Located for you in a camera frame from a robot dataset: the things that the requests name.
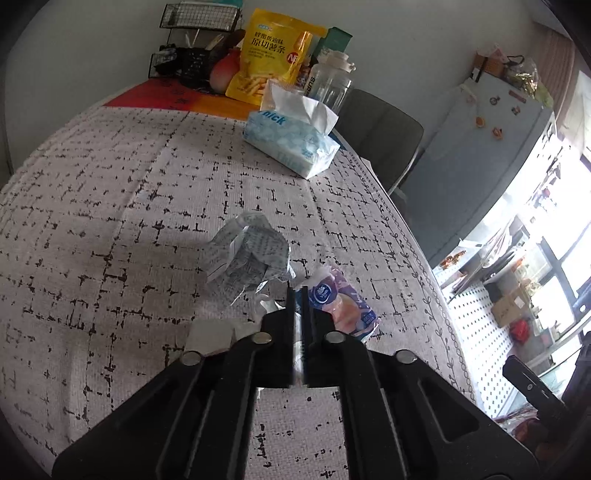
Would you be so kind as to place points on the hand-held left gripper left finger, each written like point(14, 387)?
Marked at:
point(203, 415)

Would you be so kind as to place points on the orange box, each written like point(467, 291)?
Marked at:
point(488, 64)

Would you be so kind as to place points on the red bag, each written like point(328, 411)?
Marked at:
point(519, 331)

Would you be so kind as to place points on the blue purple snack wrapper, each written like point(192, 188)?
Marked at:
point(341, 304)

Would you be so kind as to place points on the yellow snack bag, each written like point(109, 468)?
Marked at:
point(268, 60)

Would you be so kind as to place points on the white paper scrap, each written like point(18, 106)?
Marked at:
point(210, 337)

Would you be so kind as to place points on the cardboard box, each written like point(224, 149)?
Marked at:
point(510, 308)

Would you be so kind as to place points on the blue soft tissue pack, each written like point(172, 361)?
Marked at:
point(291, 138)

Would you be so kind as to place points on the pink curtain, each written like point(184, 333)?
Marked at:
point(554, 60)

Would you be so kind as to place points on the clear plastic jar white lid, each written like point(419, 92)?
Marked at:
point(332, 83)

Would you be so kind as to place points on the grey chair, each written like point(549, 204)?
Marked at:
point(378, 134)

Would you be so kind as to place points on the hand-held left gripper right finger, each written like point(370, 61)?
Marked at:
point(406, 415)

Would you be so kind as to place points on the green carton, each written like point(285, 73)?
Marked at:
point(334, 40)

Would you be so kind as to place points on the black mesh pen holder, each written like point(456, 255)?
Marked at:
point(196, 67)

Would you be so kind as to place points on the person's right hand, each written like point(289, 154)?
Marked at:
point(528, 431)

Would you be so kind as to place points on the light blue refrigerator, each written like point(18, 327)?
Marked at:
point(471, 184)

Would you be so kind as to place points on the red yellow mango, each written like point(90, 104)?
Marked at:
point(225, 71)

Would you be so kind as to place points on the red table mat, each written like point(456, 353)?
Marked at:
point(171, 97)

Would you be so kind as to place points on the clear bag of gold snacks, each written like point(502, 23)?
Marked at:
point(526, 81)

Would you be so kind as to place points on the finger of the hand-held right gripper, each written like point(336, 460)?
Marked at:
point(531, 383)

